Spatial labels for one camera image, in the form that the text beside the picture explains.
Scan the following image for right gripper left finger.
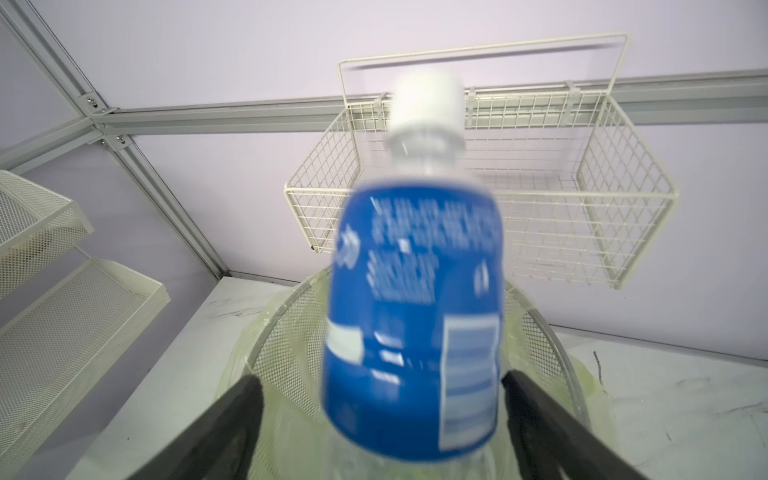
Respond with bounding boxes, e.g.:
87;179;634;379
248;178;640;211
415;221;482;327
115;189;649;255
131;375;264;480

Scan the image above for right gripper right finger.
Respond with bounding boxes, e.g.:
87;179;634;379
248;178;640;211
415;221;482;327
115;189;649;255
501;370;644;480

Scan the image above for blue label white cap bottle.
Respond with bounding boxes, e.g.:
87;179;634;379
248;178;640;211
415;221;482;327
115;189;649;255
320;68;505;479

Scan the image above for mesh waste bin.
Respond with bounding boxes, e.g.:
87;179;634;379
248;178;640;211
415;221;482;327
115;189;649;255
227;269;590;479

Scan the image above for green bin liner bag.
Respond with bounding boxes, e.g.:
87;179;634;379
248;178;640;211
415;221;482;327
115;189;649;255
217;269;620;479

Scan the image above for lower white mesh shelf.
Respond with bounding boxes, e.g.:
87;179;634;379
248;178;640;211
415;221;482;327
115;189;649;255
1;259;170;479

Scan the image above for white mesh shelf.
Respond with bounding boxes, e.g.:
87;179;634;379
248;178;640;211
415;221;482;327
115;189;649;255
1;259;170;479
1;170;94;297

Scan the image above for upper white mesh shelf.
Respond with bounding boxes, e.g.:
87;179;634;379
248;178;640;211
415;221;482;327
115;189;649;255
1;170;94;297

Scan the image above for white wire wall basket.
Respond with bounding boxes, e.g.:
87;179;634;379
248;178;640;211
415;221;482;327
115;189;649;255
284;34;678;289

